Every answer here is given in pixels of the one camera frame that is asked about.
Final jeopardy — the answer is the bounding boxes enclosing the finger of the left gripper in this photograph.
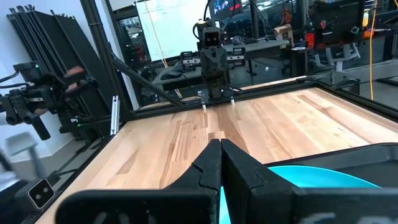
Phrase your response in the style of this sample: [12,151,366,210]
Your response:
[214,74,224,98]
[206,74,216,98]

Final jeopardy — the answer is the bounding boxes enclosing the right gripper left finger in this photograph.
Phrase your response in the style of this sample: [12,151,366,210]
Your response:
[55,138,222,224]

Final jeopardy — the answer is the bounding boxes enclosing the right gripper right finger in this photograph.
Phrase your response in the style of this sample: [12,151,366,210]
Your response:
[220,138,398,224]

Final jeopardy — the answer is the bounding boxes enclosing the turquoise plastic plate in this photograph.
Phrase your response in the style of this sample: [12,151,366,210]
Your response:
[219,165,382,224]

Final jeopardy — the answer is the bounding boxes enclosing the black plastic tray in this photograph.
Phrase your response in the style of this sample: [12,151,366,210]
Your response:
[266,142,398,189]

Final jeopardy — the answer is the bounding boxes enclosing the large bright monitor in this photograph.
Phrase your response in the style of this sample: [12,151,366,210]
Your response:
[134,0,215,62]

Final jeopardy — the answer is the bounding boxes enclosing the grey office desk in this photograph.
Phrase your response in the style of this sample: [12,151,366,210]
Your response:
[151,39,290,91]

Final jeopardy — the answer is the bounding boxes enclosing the cardboard box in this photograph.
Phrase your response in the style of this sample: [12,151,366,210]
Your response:
[273,24,295,49]

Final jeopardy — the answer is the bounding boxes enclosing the small red device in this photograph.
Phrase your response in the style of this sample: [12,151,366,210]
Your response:
[304,32,316,49]

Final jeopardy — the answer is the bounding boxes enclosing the white chair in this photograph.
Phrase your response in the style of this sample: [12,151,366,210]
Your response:
[313,42,362,73]

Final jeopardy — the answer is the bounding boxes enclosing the black equipment case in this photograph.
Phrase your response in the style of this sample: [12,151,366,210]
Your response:
[312,0,365,45]

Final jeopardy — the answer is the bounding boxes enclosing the white stool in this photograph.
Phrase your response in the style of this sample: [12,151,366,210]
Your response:
[3,130,48,179]

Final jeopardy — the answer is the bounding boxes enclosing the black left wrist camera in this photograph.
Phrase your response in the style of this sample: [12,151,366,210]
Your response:
[202,26,222,48]

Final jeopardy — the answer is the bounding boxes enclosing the dark wall screen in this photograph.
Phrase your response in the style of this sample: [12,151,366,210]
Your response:
[208,0,244,20]

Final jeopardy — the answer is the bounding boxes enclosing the black table frame rail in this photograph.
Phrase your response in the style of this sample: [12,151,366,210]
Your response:
[18,76,398,224]

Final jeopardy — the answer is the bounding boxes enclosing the black diagonal frame brace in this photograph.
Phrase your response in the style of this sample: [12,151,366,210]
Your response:
[108,51,185,108]

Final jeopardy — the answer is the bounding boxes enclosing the silver aluminium bracket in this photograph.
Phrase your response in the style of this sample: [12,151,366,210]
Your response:
[109,95,121,136]

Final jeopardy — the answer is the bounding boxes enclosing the black frame upright post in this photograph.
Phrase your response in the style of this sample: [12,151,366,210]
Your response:
[80,0,135,121]

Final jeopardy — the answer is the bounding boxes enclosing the black looped cable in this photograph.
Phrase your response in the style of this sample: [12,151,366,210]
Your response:
[330,77,362,96]

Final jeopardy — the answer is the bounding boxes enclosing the yellow hanging cable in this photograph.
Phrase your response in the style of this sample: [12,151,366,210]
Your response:
[368,0,379,101]

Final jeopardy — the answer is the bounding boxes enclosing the black stacked frame profiles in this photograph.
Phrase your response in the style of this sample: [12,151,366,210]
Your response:
[6,4,104,104]

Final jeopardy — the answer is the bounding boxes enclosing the black table-level camera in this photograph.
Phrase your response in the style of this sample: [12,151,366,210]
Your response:
[27,177,56,210]

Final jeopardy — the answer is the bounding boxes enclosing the black leader arm with handle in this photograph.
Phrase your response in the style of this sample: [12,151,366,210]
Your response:
[0,61,95,141]

